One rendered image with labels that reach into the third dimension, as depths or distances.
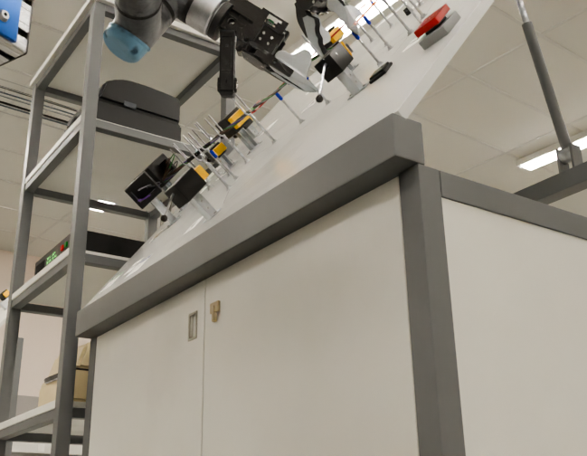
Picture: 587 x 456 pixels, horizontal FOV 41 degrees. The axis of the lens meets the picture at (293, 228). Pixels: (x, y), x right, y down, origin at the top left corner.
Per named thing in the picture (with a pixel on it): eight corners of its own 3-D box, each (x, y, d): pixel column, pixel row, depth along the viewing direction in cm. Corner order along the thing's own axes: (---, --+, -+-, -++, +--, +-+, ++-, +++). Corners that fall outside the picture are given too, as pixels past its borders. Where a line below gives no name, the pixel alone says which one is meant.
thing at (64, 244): (72, 250, 211) (74, 226, 213) (31, 283, 238) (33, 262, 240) (183, 270, 228) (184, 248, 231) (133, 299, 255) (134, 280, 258)
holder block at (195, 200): (180, 249, 153) (145, 212, 151) (214, 210, 160) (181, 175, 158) (192, 242, 149) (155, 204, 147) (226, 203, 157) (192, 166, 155)
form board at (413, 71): (86, 315, 196) (80, 309, 196) (287, 100, 259) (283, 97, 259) (406, 120, 106) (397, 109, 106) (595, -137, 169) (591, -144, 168)
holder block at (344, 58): (327, 83, 144) (313, 66, 143) (338, 70, 148) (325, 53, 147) (343, 71, 141) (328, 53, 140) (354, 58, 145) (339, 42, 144)
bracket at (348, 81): (347, 100, 146) (330, 80, 145) (352, 94, 148) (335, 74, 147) (364, 87, 143) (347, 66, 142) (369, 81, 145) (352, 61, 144)
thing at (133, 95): (89, 122, 228) (94, 65, 235) (59, 152, 245) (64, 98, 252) (182, 149, 244) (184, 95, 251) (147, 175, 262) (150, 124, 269)
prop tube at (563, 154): (572, 159, 154) (527, 19, 161) (561, 165, 156) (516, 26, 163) (582, 159, 156) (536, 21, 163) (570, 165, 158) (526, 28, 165)
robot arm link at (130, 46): (96, 10, 124) (137, -34, 129) (99, 51, 135) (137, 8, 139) (137, 36, 124) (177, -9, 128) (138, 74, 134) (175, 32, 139)
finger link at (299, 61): (332, 63, 133) (287, 34, 133) (313, 92, 133) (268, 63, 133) (332, 68, 136) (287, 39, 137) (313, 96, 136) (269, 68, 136)
